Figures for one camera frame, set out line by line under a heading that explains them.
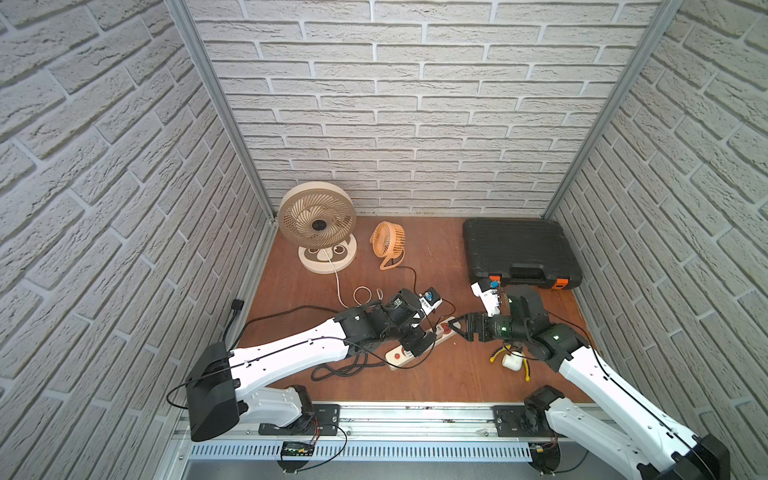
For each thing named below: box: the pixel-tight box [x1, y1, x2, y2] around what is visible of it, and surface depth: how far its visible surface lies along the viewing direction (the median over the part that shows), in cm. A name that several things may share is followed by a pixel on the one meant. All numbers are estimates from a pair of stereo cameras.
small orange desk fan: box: [370, 221, 406, 271], surface depth 102 cm
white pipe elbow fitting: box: [502, 354, 523, 372], surface depth 83 cm
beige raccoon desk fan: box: [278, 181, 358, 275], surface depth 90 cm
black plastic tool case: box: [462, 218, 583, 290], surface depth 100 cm
